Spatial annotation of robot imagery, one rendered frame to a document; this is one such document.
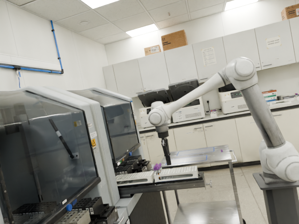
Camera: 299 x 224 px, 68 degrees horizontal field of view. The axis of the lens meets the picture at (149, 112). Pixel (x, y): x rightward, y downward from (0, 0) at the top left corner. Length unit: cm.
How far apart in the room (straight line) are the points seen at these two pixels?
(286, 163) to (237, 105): 251
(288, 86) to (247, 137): 128
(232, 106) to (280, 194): 232
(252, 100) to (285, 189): 64
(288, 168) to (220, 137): 254
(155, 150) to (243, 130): 151
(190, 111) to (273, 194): 240
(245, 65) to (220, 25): 331
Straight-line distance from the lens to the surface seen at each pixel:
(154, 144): 401
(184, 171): 157
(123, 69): 437
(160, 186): 160
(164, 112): 134
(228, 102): 383
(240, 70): 130
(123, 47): 478
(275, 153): 144
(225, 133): 388
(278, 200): 174
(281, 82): 462
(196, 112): 382
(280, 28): 435
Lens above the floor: 138
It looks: 3 degrees down
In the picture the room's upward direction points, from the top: 12 degrees counter-clockwise
